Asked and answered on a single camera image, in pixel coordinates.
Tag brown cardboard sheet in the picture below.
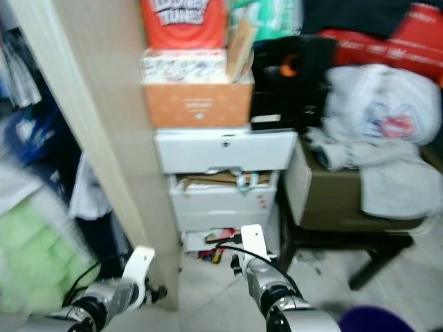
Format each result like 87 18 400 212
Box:
177 172 271 191

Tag dark wooden stool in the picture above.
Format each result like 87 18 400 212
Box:
277 194 416 291

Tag olive storage box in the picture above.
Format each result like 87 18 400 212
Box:
284 138 437 232

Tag white hanging garment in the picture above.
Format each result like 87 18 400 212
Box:
73 156 122 222

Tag white plastic drawer unit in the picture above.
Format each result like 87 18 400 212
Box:
154 128 298 257

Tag pale green wrapped pack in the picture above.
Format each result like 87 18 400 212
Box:
0 204 84 312

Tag dark blue round object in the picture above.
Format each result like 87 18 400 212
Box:
339 306 416 332

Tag orange cardboard box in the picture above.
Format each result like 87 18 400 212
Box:
143 80 253 130

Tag grey folded clothes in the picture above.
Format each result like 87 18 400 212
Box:
306 128 443 221

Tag black bag with orange spot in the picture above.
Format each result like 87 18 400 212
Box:
249 35 336 132

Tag blue printed garment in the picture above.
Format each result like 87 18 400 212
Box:
3 97 73 174

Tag white floral box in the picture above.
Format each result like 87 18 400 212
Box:
141 50 228 85

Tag white printed plastic bag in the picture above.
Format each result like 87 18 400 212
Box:
324 64 442 146

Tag tan paper bag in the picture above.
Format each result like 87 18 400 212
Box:
225 17 257 82

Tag orange Looney Tunes box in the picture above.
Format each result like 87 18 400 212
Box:
140 0 228 50

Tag green and white pack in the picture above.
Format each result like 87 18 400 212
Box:
227 0 304 42

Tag grey striped hanging clothes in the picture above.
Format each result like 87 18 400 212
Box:
0 28 42 108

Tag red flat box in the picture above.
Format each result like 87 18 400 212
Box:
318 3 443 84

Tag dark navy cloth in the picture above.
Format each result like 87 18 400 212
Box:
303 0 419 39

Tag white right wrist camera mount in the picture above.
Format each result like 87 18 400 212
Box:
239 223 271 258

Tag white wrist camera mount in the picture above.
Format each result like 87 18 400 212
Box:
121 246 156 295
239 223 271 258

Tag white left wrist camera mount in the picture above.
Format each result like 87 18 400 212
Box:
121 246 156 295

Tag beige wooden wardrobe post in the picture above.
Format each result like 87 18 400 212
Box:
7 0 181 291

